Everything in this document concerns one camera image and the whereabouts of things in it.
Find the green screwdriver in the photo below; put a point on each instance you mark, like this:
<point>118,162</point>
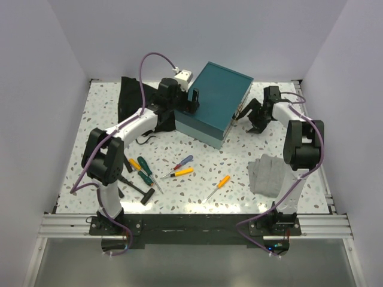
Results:
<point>146,178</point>
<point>144,165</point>

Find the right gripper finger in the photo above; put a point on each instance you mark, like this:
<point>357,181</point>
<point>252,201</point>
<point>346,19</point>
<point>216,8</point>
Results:
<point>257,126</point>
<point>254,104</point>

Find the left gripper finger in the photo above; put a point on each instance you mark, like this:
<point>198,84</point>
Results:
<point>191,107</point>
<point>195,96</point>

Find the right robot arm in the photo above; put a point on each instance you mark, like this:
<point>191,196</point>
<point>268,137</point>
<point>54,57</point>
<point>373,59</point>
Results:
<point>303,150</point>

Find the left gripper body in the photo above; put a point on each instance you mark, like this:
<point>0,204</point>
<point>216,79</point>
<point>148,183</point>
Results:
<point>179,103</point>

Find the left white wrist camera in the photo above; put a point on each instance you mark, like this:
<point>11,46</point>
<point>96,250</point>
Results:
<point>183,78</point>

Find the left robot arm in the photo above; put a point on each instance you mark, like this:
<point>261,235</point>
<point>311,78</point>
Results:
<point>103,158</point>

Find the black T-handle tool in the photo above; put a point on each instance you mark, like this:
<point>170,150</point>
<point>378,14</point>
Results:
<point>146,195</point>

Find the orange screwdriver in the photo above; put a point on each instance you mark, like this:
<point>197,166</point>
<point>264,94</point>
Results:
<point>134,164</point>
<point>176,173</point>
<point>219,185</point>

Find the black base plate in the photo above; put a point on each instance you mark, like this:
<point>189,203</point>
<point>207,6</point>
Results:
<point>136,231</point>

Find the black cloth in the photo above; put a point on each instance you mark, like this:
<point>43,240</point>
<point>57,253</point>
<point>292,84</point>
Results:
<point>130,100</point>

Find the grey folded cloth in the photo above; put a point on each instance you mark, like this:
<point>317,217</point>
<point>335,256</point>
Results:
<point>266,175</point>

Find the blue red screwdriver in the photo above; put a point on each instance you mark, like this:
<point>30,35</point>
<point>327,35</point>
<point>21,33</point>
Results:
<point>183,162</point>

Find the teal metal box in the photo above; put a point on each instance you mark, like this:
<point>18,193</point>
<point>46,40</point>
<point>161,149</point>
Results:
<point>222,93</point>

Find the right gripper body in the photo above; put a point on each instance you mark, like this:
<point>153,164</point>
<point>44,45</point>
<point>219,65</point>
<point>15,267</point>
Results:
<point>261,115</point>

